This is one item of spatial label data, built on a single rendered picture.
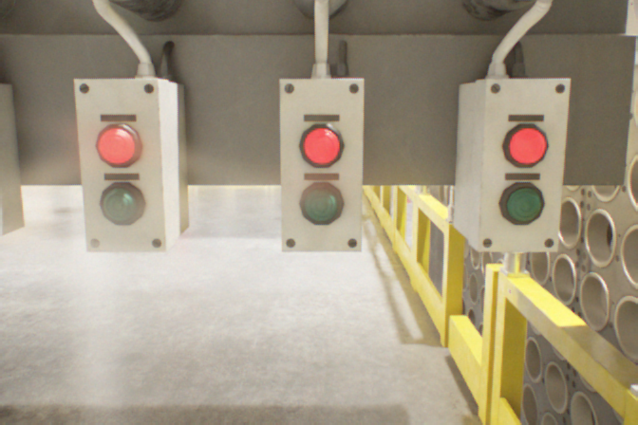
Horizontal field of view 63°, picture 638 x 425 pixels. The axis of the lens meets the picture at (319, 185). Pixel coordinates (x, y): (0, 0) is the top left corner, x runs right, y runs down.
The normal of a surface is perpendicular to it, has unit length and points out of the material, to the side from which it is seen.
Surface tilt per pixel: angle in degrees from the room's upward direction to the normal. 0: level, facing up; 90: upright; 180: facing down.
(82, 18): 90
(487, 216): 90
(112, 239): 90
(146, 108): 90
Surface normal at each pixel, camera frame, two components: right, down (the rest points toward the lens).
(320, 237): 0.00, 0.16
